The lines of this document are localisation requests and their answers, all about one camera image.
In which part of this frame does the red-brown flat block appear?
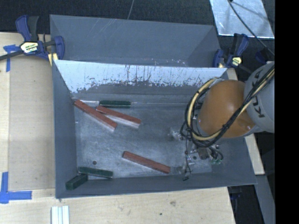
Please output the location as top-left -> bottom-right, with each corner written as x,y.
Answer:
121,150 -> 171,175
73,99 -> 118,132
95,105 -> 142,128

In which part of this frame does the grey metal bin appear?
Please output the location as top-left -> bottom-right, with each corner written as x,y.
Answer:
49,14 -> 258,199

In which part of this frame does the dark green flat block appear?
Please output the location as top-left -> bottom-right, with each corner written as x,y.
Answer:
78,166 -> 114,180
99,99 -> 132,109
65,174 -> 89,191

